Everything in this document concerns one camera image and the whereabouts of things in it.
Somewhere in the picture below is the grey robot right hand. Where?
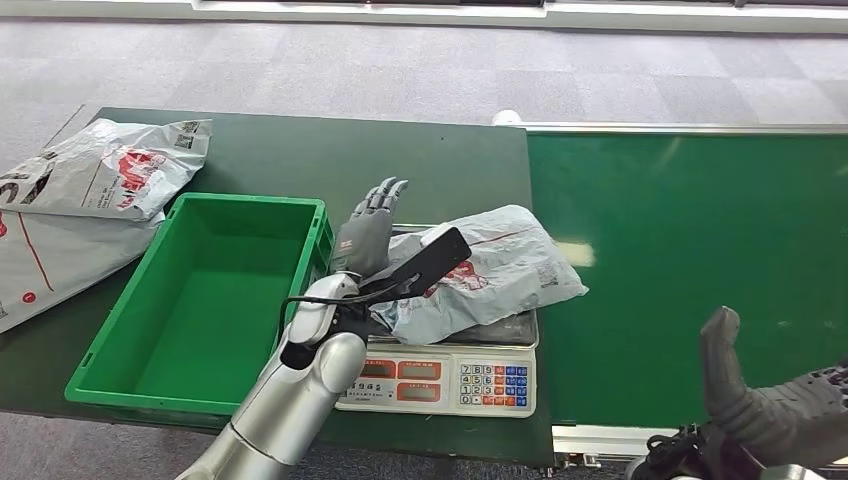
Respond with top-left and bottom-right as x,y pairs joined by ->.
700,305 -> 848,469

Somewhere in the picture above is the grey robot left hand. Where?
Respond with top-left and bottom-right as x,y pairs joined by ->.
329,176 -> 410,280

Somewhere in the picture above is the grey mailer package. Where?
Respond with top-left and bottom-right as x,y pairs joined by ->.
370,204 -> 590,347

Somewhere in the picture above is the green belt conveyor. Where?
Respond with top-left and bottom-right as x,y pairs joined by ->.
491,109 -> 848,470

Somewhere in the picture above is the white scale with steel tray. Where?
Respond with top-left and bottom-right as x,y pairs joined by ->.
327,223 -> 541,420

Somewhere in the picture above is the green plastic crate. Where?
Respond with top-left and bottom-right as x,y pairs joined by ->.
64,192 -> 336,417

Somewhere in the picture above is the grey mailer bag red print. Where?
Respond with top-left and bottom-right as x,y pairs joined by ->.
0,117 -> 215,223

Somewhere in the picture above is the large flat grey mailer bag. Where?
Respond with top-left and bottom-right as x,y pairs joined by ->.
0,208 -> 167,336

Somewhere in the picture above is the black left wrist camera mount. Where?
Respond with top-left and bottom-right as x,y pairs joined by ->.
359,225 -> 474,307

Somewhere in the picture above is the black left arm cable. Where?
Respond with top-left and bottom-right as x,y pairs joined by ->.
280,283 -> 400,347

